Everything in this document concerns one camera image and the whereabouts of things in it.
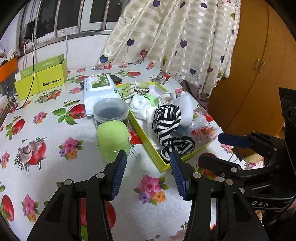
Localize black white striped sock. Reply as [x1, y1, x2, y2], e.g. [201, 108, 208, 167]
[152, 104, 182, 146]

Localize white glove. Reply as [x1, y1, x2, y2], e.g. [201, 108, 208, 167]
[172, 94, 194, 128]

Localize green floral cloth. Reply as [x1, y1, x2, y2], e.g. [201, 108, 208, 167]
[120, 81, 149, 99]

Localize light green cloth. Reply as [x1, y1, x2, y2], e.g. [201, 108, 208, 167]
[145, 94, 159, 106]

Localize small plastic snack bag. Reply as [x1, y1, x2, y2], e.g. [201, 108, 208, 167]
[188, 114, 220, 145]

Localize green white box lid tray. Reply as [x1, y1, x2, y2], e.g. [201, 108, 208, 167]
[116, 81, 222, 172]

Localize clear lidded plastic container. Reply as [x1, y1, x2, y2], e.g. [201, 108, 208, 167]
[93, 97, 129, 127]

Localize wet wipes pack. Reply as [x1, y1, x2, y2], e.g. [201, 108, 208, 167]
[83, 73, 121, 116]

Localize black smartphone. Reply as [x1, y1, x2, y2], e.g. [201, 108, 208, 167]
[80, 74, 123, 88]

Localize heart pattern curtain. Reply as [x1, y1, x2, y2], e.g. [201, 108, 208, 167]
[96, 1, 241, 95]

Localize yellow green cardboard box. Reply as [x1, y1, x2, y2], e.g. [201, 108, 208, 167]
[14, 54, 68, 100]

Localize striped tray box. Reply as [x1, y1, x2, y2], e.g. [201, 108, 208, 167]
[0, 95, 15, 125]

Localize orange storage box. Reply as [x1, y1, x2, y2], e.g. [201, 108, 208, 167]
[0, 58, 18, 82]

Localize metal window bars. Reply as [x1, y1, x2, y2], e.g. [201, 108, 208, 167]
[16, 0, 128, 51]

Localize black power cable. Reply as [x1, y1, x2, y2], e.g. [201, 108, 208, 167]
[14, 21, 38, 110]

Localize white charging cable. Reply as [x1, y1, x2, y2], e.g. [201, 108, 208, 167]
[61, 29, 69, 60]

